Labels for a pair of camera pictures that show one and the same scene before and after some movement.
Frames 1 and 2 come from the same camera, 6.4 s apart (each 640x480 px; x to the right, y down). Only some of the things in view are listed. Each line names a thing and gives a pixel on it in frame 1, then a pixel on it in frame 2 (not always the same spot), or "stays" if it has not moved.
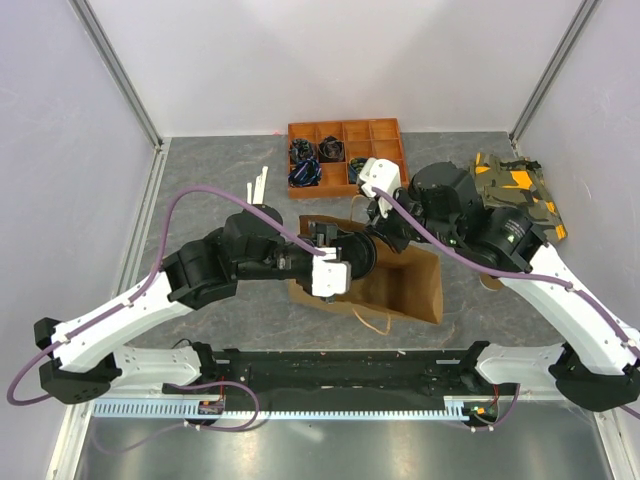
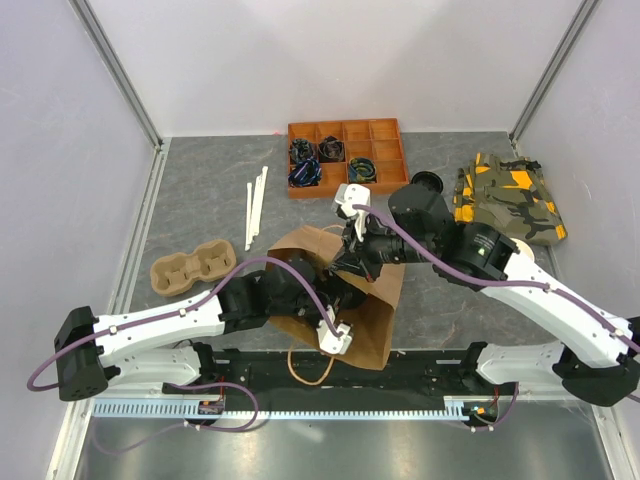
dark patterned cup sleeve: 301,149 stays
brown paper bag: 405,283 to 363,309
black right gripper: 383,227 to 356,258
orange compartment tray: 363,139 stays
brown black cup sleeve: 330,149 stays
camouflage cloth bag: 517,183 stays
